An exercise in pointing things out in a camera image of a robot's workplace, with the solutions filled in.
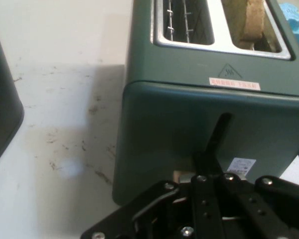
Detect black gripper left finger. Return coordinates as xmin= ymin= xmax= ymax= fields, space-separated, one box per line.
xmin=80 ymin=149 xmax=224 ymax=239

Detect black coffee maker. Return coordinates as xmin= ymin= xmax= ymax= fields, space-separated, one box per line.
xmin=0 ymin=13 xmax=25 ymax=173

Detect toasted bread slice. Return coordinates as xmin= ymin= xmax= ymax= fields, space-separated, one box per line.
xmin=238 ymin=0 xmax=266 ymax=48

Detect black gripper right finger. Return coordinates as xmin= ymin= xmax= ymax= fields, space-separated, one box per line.
xmin=223 ymin=171 xmax=299 ymax=239

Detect dark green toaster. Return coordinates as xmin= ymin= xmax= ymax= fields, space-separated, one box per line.
xmin=112 ymin=0 xmax=299 ymax=207

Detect large light blue toy brick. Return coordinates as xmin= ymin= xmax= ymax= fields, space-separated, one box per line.
xmin=280 ymin=1 xmax=299 ymax=48

